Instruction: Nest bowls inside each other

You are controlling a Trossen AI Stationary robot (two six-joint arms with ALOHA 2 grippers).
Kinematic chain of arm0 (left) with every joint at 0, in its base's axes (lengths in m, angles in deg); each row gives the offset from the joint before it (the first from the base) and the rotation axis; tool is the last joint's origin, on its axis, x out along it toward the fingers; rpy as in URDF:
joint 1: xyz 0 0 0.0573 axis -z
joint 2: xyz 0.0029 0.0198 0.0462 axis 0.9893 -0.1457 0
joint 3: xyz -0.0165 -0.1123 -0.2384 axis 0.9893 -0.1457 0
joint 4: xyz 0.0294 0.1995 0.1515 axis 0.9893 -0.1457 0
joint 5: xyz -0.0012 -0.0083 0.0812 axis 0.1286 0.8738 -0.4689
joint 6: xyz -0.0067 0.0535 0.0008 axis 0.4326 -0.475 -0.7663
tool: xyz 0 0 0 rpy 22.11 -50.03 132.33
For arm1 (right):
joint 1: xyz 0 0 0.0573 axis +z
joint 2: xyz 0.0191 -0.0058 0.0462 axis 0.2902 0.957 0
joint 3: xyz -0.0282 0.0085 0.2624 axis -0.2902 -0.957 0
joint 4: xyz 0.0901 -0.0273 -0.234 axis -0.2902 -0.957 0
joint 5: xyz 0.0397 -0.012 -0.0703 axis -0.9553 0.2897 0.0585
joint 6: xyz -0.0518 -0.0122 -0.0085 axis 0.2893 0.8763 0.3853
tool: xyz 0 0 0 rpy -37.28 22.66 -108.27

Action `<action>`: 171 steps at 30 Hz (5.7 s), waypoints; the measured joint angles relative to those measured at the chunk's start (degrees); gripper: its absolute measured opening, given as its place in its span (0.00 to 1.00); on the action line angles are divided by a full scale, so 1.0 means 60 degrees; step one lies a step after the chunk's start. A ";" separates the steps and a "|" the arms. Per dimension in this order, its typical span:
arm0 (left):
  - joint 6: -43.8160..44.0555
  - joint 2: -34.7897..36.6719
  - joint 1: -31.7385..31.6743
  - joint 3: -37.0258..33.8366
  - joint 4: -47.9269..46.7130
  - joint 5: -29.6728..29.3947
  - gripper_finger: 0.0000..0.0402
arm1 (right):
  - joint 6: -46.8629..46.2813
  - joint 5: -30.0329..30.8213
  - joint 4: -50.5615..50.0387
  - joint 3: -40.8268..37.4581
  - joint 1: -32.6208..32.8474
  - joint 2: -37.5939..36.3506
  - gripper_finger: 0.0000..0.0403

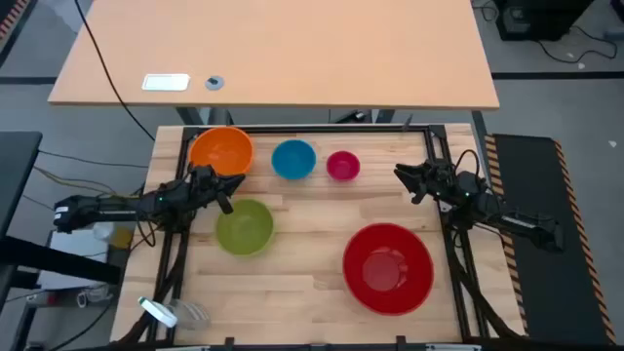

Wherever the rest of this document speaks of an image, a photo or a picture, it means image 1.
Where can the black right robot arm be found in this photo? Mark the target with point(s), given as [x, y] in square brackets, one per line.
[512, 219]

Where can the clear plastic container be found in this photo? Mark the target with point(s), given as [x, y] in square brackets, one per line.
[192, 314]

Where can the black computer tower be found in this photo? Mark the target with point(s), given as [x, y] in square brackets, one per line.
[541, 19]

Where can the white flat phone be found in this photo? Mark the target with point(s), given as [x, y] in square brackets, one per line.
[166, 82]

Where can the black hazard-striped floor mat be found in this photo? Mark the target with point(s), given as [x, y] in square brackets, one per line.
[551, 273]

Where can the green plastic bowl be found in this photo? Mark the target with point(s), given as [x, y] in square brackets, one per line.
[246, 229]

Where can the light wooden desk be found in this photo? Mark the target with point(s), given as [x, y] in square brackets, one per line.
[292, 49]

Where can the black aluminium table frame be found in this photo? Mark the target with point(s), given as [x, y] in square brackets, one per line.
[312, 128]

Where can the plastic bottle with yellow liquid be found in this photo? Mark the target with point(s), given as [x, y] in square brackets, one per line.
[117, 236]

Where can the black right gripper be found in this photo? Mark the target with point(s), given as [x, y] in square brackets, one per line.
[436, 180]

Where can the small pink plastic bowl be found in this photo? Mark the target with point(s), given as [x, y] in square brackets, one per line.
[343, 166]

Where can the grey round desk grommet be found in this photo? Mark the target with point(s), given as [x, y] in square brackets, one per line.
[214, 82]

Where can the white box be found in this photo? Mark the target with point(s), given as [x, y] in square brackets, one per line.
[68, 253]

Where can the black side table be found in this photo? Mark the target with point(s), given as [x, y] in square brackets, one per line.
[14, 166]

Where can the blue plastic bowl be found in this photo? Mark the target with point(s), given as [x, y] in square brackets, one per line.
[293, 160]

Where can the white spray bottle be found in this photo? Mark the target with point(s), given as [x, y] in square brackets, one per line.
[157, 312]

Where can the large red plastic bowl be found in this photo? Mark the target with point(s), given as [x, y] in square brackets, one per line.
[387, 268]

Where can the orange plastic bowl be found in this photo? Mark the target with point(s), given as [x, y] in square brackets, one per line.
[222, 148]

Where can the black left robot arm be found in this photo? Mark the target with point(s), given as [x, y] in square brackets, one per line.
[117, 207]

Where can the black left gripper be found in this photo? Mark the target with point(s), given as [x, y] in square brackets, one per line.
[205, 185]

